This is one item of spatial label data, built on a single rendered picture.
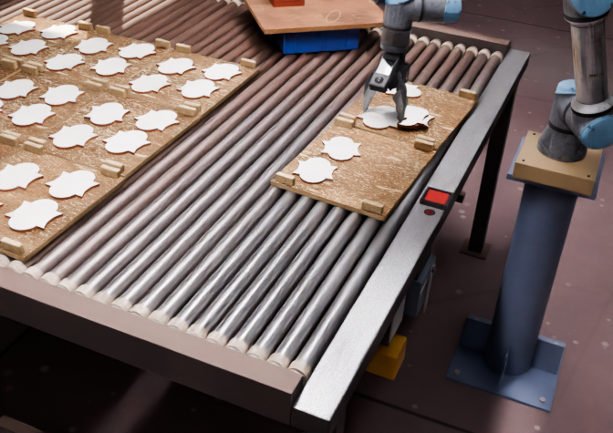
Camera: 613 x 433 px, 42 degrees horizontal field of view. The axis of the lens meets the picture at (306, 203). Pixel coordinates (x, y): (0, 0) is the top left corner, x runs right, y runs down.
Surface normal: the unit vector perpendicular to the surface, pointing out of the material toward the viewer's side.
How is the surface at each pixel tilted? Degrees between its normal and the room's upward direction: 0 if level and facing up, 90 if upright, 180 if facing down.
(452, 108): 0
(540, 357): 90
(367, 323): 0
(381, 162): 0
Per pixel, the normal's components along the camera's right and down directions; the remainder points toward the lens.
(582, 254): 0.04, -0.83
